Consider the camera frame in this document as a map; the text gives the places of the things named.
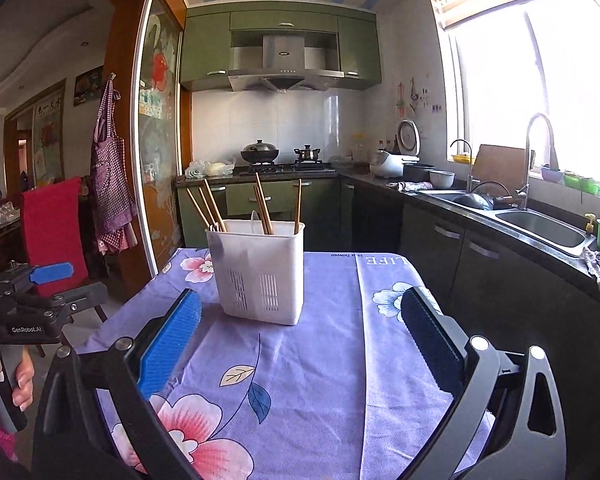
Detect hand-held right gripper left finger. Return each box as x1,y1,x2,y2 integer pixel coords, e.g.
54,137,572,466
32,287,203,480

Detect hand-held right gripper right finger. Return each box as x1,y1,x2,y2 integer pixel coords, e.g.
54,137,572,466
400,286,568,480

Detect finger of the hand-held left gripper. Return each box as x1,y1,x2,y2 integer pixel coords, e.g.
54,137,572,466
32,281,109,322
11,261,75,293

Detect white plastic utensil holder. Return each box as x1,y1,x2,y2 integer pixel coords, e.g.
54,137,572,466
205,219,306,327

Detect bundle of wooden chopsticks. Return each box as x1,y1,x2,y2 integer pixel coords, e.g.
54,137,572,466
186,172,303,236

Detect person's left hand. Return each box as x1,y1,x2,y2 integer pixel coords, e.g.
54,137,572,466
0,346,36,410

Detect red covered wooden chair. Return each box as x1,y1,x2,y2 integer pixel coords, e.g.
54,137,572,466
20,176,108,358

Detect dark base cabinets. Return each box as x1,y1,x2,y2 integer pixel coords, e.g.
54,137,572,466
340,175,600,480

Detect checked purple apron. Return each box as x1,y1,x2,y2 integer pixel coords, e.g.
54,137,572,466
90,74,138,256

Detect purple floral tablecloth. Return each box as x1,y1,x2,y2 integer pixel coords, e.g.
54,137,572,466
75,247,496,480

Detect steel double sink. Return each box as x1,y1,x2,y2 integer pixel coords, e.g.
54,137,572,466
425,187,600,261

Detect crumpled dish cloth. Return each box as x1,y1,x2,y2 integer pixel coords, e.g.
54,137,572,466
386,180,433,195

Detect green base cabinet with drawers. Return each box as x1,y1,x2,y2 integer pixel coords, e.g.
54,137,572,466
176,176,343,251

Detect black inner pot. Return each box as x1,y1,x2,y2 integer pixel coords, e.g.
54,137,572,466
402,162,437,183

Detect small curved faucet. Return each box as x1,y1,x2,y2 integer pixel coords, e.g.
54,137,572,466
449,139,476,193

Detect white plastic bag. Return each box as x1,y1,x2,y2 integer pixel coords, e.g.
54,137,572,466
184,157,237,179

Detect flower print sliding door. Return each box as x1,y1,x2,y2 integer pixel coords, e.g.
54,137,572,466
132,0,191,278

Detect white rice cooker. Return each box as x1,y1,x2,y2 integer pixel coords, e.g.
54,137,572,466
370,119,421,179

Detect wooden cutting board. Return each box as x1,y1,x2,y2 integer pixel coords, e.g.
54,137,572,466
472,144,536,196

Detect black lidded wok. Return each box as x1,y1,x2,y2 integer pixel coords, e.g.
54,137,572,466
240,140,281,165

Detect black gas stove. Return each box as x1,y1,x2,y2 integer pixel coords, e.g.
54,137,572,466
235,161,338,177

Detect green windowsill containers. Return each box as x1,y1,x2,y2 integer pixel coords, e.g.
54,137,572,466
540,164,600,197

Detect tall steel faucet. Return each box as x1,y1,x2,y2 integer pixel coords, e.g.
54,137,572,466
522,112,560,211

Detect kitchen window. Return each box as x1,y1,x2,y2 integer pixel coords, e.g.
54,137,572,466
445,0,600,196

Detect steel range hood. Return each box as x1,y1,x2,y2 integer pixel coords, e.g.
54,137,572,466
227,32,346,93

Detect calligraphy wall hanging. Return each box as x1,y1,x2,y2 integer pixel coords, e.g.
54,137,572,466
32,92,66,186

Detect dark pan with handle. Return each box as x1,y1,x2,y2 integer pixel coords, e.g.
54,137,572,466
452,180,516,211

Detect dark wall picture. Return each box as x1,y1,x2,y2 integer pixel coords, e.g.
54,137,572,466
74,66,104,106

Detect green wall cabinets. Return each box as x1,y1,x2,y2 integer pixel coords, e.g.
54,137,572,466
179,1,383,93

